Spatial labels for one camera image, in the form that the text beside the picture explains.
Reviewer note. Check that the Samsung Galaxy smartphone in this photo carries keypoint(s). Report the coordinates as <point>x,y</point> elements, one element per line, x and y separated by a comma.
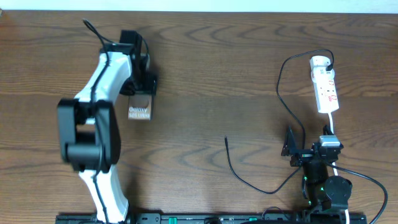
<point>140,107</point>

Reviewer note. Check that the white power strip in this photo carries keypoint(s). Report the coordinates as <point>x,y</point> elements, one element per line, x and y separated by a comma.
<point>324,84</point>

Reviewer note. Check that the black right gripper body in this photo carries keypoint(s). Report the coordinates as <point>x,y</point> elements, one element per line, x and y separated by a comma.
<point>301,156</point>

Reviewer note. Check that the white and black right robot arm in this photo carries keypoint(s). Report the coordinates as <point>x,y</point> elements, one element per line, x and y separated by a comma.
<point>327,193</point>

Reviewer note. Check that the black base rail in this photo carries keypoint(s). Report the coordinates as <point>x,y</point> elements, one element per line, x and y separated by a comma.
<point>269,217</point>

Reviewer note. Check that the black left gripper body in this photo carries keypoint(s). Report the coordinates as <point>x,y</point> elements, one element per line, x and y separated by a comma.
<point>144,86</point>

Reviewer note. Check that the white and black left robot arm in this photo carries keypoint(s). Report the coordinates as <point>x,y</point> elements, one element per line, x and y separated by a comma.
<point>88,129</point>

